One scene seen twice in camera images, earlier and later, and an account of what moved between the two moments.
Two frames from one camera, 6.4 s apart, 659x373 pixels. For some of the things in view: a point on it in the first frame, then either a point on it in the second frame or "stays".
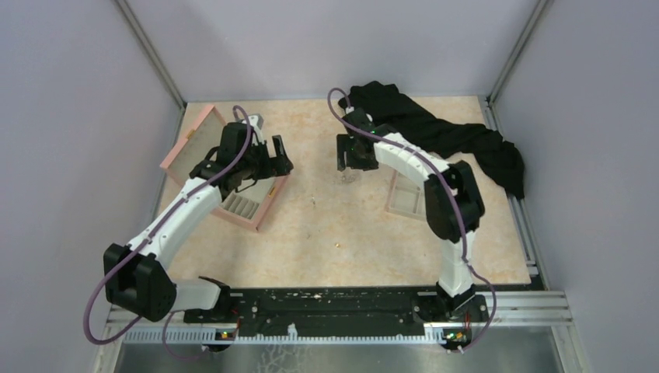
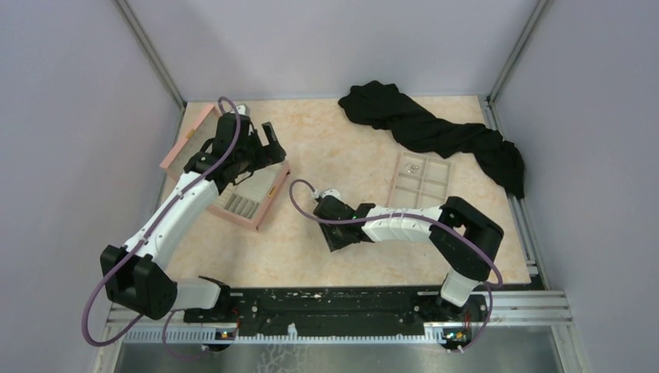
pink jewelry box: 249,207 stays
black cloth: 388,111 stays
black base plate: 345,311 stays
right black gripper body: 353,159 -> 334,237
